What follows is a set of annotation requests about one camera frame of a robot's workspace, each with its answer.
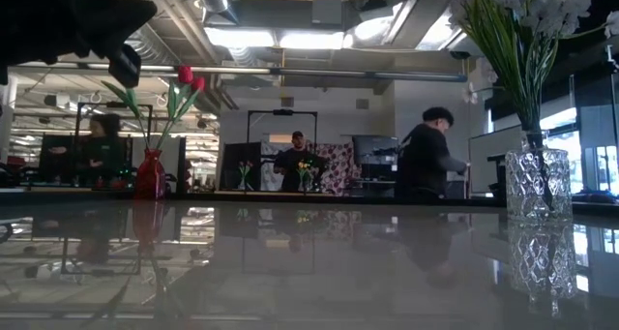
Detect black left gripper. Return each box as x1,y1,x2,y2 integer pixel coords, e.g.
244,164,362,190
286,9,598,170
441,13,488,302
0,0,159,91

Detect red glass vase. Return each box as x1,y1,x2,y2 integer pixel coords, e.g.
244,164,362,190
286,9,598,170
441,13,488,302
133,148,168,200

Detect yellow flowers in vase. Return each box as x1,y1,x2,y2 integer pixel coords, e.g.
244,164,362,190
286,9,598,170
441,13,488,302
295,159,313,192

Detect clear faceted glass vase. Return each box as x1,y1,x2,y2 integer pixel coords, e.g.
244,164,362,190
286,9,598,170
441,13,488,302
504,147,575,223

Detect seated person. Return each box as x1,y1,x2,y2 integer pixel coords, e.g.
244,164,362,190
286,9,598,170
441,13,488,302
47,112,128,186

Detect black monitor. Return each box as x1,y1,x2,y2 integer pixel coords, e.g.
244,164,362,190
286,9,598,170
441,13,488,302
220,141,265,189

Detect silver horizontal pipe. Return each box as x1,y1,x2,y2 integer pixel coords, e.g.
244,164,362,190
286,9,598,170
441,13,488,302
7,60,469,83

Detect person with cap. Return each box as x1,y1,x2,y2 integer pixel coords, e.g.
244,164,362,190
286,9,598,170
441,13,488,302
273,130,326,192

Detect pink patterned cloth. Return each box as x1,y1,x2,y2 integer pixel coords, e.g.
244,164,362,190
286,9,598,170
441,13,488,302
309,142,355,195

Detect black equipment shelf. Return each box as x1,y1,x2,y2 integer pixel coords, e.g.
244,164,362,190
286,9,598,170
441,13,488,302
351,135,405,198

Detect bending person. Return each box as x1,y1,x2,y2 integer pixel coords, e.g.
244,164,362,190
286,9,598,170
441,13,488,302
394,105,470,201

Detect white board panel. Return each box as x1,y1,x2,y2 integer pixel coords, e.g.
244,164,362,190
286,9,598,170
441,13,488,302
467,123,526,195

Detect large silver ventilation duct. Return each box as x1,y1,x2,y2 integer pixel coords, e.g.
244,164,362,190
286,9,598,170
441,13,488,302
96,0,221,113

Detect black aluminium table frame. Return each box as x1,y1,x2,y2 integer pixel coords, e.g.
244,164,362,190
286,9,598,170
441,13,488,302
0,189,509,206

